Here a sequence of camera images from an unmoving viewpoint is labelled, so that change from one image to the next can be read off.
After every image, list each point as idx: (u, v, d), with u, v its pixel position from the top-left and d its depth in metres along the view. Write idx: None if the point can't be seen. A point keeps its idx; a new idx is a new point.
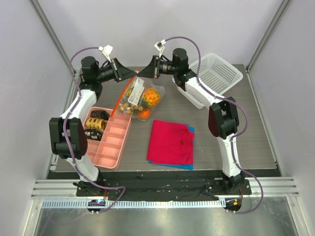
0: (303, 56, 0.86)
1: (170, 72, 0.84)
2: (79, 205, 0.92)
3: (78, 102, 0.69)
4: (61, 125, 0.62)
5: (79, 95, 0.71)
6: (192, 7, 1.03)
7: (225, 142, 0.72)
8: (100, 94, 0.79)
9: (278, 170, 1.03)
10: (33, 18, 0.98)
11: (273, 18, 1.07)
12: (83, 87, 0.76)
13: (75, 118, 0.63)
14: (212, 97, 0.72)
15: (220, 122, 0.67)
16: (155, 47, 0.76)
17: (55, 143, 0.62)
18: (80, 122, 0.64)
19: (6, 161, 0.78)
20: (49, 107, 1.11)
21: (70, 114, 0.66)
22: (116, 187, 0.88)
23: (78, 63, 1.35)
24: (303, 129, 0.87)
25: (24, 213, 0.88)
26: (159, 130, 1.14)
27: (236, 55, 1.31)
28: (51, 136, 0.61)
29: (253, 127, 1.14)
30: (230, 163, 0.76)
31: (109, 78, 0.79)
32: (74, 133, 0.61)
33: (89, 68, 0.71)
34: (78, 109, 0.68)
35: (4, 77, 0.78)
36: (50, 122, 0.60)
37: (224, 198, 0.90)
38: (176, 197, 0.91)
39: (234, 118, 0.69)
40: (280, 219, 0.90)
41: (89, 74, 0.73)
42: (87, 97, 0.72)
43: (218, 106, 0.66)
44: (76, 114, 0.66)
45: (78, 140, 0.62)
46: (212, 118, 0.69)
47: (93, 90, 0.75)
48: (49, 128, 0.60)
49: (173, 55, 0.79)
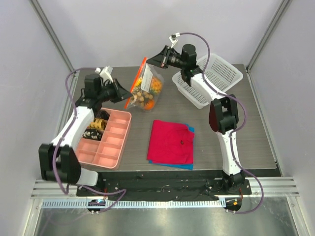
0: (304, 56, 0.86)
1: (177, 65, 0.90)
2: (79, 205, 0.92)
3: (72, 123, 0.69)
4: (51, 152, 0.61)
5: (74, 115, 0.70)
6: (192, 7, 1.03)
7: (224, 138, 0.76)
8: (97, 111, 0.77)
9: (278, 170, 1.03)
10: (33, 18, 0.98)
11: (273, 18, 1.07)
12: (80, 103, 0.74)
13: (66, 146, 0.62)
14: (214, 93, 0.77)
15: (220, 118, 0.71)
16: (170, 38, 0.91)
17: (46, 171, 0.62)
18: (72, 150, 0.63)
19: (6, 160, 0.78)
20: (50, 107, 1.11)
21: (62, 140, 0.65)
22: (118, 191, 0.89)
23: (79, 63, 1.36)
24: (303, 128, 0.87)
25: (24, 212, 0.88)
26: (159, 130, 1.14)
27: (235, 55, 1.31)
28: (41, 163, 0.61)
29: (253, 127, 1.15)
30: (230, 160, 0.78)
31: (109, 98, 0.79)
32: (64, 162, 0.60)
33: (93, 83, 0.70)
34: (71, 133, 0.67)
35: (4, 77, 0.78)
36: (40, 149, 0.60)
37: (224, 198, 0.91)
38: (176, 197, 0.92)
39: (233, 115, 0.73)
40: (280, 219, 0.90)
41: (90, 90, 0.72)
42: (83, 116, 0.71)
43: (219, 102, 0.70)
44: (69, 139, 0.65)
45: (68, 169, 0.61)
46: (213, 113, 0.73)
47: (91, 107, 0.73)
48: (39, 156, 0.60)
49: (182, 51, 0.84)
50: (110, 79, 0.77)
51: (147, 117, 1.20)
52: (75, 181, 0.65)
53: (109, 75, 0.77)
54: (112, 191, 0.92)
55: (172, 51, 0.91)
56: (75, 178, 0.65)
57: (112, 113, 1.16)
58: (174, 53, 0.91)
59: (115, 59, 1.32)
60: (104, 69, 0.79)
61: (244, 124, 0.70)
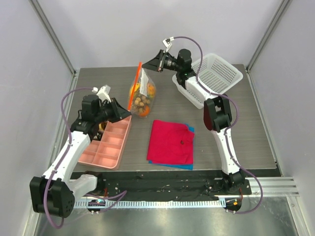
0: (304, 56, 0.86)
1: (173, 68, 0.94)
2: (79, 205, 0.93)
3: (66, 152, 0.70)
4: (43, 185, 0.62)
5: (69, 142, 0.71)
6: (192, 7, 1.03)
7: (219, 136, 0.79)
8: (93, 134, 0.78)
9: (278, 170, 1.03)
10: (33, 18, 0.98)
11: (272, 18, 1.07)
12: (76, 127, 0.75)
13: (58, 181, 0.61)
14: (208, 93, 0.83)
15: (214, 116, 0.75)
16: (164, 42, 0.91)
17: (37, 204, 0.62)
18: (65, 185, 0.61)
19: (6, 160, 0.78)
20: (50, 107, 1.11)
21: (54, 173, 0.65)
22: (118, 194, 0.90)
23: (79, 63, 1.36)
24: (303, 128, 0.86)
25: (24, 212, 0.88)
26: (159, 130, 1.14)
27: (235, 55, 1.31)
28: (33, 197, 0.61)
29: (252, 127, 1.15)
30: (227, 159, 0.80)
31: (107, 118, 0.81)
32: (55, 198, 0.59)
33: (91, 105, 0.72)
34: (65, 164, 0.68)
35: (4, 77, 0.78)
36: (31, 183, 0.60)
37: (224, 198, 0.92)
38: (176, 197, 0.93)
39: (227, 114, 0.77)
40: (280, 219, 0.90)
41: (87, 112, 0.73)
42: (78, 142, 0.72)
43: (211, 101, 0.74)
44: (62, 170, 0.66)
45: (58, 205, 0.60)
46: (206, 113, 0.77)
47: (87, 132, 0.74)
48: (31, 189, 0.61)
49: (178, 56, 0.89)
50: (108, 100, 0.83)
51: (147, 117, 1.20)
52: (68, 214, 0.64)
53: (106, 96, 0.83)
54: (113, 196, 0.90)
55: (168, 55, 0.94)
56: (67, 213, 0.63)
57: None
58: (169, 56, 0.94)
59: (115, 59, 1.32)
60: (102, 89, 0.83)
61: (236, 120, 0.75)
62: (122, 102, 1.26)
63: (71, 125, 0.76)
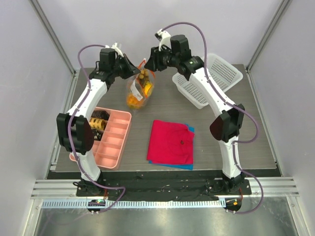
0: (303, 56, 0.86)
1: (171, 64, 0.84)
2: (79, 205, 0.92)
3: (87, 95, 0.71)
4: (68, 120, 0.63)
5: (88, 87, 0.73)
6: (192, 7, 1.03)
7: (226, 145, 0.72)
8: (109, 84, 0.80)
9: (278, 170, 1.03)
10: (33, 18, 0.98)
11: (273, 18, 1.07)
12: (94, 75, 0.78)
13: (81, 117, 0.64)
14: (222, 102, 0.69)
15: (226, 130, 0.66)
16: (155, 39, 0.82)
17: (63, 137, 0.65)
18: (87, 121, 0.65)
19: (6, 160, 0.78)
20: (49, 107, 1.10)
21: (77, 111, 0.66)
22: (117, 188, 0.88)
23: (78, 64, 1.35)
24: (303, 129, 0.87)
25: (23, 213, 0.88)
26: (159, 130, 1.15)
27: (236, 55, 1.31)
28: (58, 131, 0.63)
29: (251, 127, 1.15)
30: (231, 165, 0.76)
31: (121, 72, 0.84)
32: (79, 132, 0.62)
33: (108, 55, 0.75)
34: (85, 104, 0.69)
35: (4, 77, 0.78)
36: (57, 118, 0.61)
37: (224, 198, 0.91)
38: (176, 197, 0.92)
39: (238, 125, 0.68)
40: (280, 219, 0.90)
41: (105, 62, 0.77)
42: (97, 89, 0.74)
43: (226, 114, 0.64)
44: (83, 110, 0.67)
45: (82, 137, 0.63)
46: (217, 125, 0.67)
47: (104, 79, 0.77)
48: (57, 124, 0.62)
49: (172, 43, 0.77)
50: (120, 53, 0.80)
51: (146, 117, 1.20)
52: (88, 149, 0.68)
53: (118, 50, 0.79)
54: (112, 186, 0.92)
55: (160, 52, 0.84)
56: (89, 146, 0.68)
57: (112, 113, 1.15)
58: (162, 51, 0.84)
59: None
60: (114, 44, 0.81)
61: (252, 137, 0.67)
62: (122, 102, 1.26)
63: (89, 74, 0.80)
